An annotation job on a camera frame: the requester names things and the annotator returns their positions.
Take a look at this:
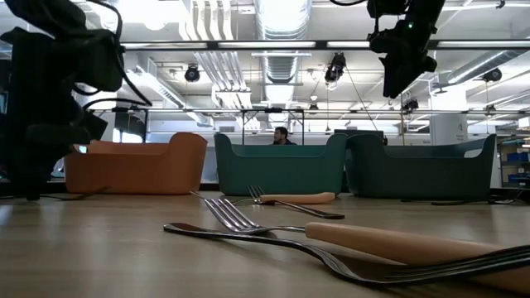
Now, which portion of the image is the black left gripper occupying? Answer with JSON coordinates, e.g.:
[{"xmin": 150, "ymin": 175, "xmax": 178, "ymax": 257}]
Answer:
[{"xmin": 0, "ymin": 26, "xmax": 125, "ymax": 202}]

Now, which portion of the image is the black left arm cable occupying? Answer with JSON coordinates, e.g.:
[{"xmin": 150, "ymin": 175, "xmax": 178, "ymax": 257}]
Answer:
[{"xmin": 72, "ymin": 0, "xmax": 153, "ymax": 113}]

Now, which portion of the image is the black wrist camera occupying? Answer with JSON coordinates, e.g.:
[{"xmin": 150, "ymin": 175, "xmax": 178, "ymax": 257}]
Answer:
[
  {"xmin": 367, "ymin": 31, "xmax": 399, "ymax": 55},
  {"xmin": 78, "ymin": 109, "xmax": 109, "ymax": 144}
]

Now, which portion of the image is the black panel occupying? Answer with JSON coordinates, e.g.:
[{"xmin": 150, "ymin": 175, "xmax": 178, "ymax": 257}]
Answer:
[{"xmin": 113, "ymin": 108, "xmax": 148, "ymax": 142}]

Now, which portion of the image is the black monitor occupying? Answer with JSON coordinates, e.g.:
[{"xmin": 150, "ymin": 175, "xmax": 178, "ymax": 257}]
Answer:
[{"xmin": 334, "ymin": 128, "xmax": 388, "ymax": 146}]

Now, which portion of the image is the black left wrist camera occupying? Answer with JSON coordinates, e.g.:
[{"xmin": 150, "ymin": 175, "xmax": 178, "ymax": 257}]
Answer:
[{"xmin": 78, "ymin": 109, "xmax": 109, "ymax": 144}]

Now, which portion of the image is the black horizontal crossbar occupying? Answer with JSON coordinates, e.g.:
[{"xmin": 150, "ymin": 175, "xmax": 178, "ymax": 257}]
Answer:
[{"xmin": 119, "ymin": 40, "xmax": 530, "ymax": 51}]

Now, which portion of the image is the silver ventilation duct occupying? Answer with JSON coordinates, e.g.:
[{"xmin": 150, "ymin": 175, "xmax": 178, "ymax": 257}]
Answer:
[{"xmin": 253, "ymin": 0, "xmax": 312, "ymax": 84}]

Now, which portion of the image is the orange plastic bin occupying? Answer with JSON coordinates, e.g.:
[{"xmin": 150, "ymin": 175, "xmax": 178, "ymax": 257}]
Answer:
[{"xmin": 64, "ymin": 132, "xmax": 209, "ymax": 196}]

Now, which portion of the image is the green plastic bin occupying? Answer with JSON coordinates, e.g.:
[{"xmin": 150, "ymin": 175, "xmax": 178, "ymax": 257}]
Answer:
[{"xmin": 214, "ymin": 132, "xmax": 349, "ymax": 197}]

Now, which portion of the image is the black aluminium rig frame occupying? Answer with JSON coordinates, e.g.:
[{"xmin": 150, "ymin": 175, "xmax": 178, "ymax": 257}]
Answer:
[{"xmin": 200, "ymin": 181, "xmax": 530, "ymax": 203}]

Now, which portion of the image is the blue-grey plastic bin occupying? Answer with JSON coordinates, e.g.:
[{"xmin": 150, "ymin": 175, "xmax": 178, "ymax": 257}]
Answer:
[{"xmin": 344, "ymin": 132, "xmax": 498, "ymax": 202}]

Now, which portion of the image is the shelf with blue bins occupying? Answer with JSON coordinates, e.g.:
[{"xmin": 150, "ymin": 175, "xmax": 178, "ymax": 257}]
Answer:
[{"xmin": 499, "ymin": 136, "xmax": 530, "ymax": 190}]

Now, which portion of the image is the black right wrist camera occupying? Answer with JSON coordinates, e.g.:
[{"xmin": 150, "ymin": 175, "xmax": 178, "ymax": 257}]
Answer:
[{"xmin": 367, "ymin": 31, "xmax": 399, "ymax": 55}]

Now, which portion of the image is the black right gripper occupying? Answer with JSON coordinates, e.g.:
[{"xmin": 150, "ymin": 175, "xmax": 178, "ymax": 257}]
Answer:
[{"xmin": 379, "ymin": 18, "xmax": 438, "ymax": 99}]

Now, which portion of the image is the person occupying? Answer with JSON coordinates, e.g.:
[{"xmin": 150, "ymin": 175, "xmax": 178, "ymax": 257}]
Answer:
[{"xmin": 272, "ymin": 126, "xmax": 297, "ymax": 146}]

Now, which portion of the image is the thin vertical pole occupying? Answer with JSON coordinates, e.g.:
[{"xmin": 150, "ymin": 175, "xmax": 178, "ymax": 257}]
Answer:
[{"xmin": 398, "ymin": 94, "xmax": 405, "ymax": 146}]

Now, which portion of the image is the orange-handled fork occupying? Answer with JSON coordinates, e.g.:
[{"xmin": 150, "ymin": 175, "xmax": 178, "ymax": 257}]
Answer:
[
  {"xmin": 229, "ymin": 191, "xmax": 337, "ymax": 207},
  {"xmin": 189, "ymin": 190, "xmax": 530, "ymax": 296}
]

